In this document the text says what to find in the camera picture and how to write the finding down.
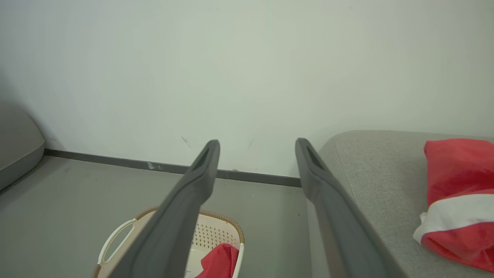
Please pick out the cream perforated laundry basket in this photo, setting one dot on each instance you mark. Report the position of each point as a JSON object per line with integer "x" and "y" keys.
{"x": 216, "y": 231}

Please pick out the grey fabric sofa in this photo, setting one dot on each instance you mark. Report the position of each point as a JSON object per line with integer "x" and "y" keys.
{"x": 378, "y": 185}

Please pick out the plain red garment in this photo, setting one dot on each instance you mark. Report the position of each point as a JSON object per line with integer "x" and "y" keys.
{"x": 220, "y": 262}

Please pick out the grey rounded cushion seat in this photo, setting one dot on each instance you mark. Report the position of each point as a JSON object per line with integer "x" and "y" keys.
{"x": 17, "y": 150}

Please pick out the black wall baseboard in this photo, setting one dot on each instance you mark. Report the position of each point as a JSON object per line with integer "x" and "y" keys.
{"x": 115, "y": 162}

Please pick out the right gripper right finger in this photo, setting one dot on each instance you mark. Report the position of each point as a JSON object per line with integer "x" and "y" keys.
{"x": 339, "y": 231}

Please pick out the red garment with white band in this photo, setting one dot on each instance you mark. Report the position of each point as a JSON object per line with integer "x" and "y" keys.
{"x": 455, "y": 170}

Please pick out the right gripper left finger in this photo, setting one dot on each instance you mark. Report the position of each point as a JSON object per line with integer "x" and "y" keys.
{"x": 173, "y": 224}

